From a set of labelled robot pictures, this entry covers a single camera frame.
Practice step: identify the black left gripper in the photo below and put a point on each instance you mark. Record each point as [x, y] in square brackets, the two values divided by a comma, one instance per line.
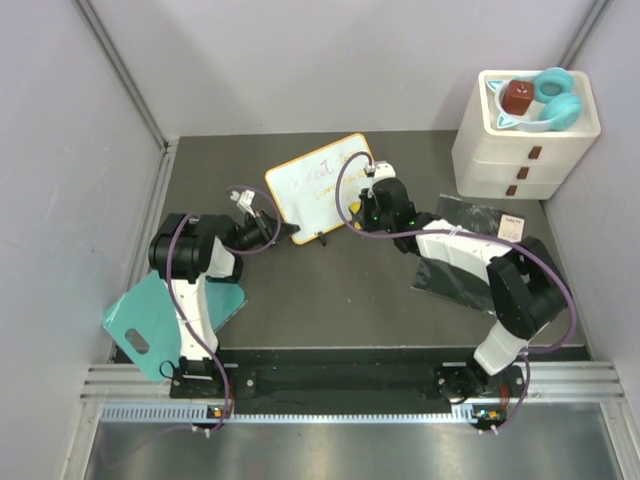
[266, 224]

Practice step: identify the yellow black whiteboard eraser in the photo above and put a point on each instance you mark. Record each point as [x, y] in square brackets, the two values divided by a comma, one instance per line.
[354, 210]

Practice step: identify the brown cube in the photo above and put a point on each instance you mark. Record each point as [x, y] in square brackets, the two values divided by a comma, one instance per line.
[518, 96]

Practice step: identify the grey slotted cable duct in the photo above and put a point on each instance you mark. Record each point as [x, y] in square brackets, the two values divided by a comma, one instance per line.
[203, 414]

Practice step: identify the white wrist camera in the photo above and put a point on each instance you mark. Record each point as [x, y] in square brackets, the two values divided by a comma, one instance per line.
[379, 171]
[243, 200]

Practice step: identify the teal white cat-ear headphones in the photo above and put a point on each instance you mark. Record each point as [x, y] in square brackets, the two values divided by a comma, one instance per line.
[552, 88]

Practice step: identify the white three-drawer organizer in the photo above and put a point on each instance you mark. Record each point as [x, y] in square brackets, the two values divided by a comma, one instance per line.
[510, 164]

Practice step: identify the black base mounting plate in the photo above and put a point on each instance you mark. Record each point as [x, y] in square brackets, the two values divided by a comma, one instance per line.
[343, 381]

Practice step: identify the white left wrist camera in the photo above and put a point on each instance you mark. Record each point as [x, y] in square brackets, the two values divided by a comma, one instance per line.
[243, 200]

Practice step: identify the black whiteboard marker clip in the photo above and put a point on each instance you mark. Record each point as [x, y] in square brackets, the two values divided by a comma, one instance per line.
[322, 239]

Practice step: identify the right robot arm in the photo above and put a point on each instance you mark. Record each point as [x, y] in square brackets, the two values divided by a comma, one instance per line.
[526, 289]

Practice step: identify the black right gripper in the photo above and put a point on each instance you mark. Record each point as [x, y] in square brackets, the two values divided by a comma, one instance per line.
[367, 203]

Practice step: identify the teal cutting board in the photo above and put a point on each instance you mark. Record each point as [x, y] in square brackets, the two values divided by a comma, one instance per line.
[144, 325]

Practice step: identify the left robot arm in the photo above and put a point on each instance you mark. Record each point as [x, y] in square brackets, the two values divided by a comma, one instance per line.
[191, 253]

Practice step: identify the yellow framed whiteboard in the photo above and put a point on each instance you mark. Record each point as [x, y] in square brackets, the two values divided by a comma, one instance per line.
[304, 188]

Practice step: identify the black sheet with white label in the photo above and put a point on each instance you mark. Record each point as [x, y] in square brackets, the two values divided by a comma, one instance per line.
[481, 219]

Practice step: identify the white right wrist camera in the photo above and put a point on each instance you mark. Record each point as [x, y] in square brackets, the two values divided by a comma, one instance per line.
[379, 171]

